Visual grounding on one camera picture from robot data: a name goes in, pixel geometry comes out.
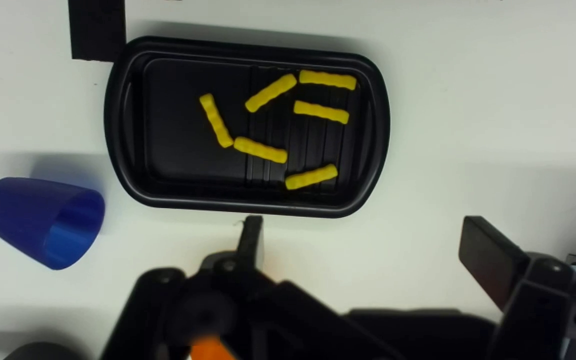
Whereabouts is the black toy pot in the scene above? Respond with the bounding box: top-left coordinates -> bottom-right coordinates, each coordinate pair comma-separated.
0,339 -> 85,360

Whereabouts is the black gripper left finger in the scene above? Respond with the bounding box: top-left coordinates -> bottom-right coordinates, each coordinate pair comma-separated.
104,213 -> 330,360

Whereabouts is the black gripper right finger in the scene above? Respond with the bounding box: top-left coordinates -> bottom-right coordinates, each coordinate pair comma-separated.
458,213 -> 576,360

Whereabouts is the black ridged oven tray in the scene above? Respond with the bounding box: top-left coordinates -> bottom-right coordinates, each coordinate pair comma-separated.
103,35 -> 392,218

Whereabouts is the blue plastic cup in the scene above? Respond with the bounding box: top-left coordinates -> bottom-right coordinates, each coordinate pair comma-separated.
0,174 -> 108,272

